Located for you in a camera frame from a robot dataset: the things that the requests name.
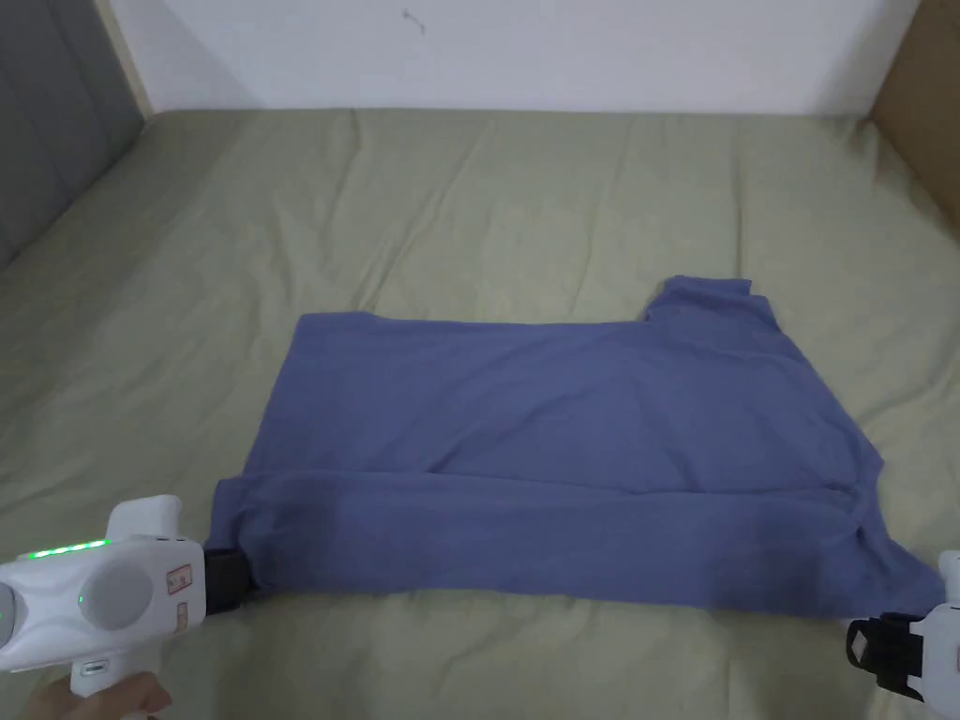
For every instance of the person's left hand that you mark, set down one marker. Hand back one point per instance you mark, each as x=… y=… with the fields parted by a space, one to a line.
x=112 y=701

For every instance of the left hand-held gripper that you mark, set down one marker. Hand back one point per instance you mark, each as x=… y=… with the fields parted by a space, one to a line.
x=112 y=585

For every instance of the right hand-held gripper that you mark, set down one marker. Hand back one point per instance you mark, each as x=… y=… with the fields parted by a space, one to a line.
x=941 y=660

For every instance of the brown wooden board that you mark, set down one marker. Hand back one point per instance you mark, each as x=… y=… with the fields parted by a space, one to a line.
x=926 y=127

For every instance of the blue shirt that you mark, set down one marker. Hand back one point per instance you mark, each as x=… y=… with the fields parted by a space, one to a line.
x=570 y=465

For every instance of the grey padded headboard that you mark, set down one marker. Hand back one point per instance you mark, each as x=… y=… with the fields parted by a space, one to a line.
x=52 y=120

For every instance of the bed with pale green sheet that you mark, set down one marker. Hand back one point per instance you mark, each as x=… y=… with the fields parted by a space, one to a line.
x=480 y=202

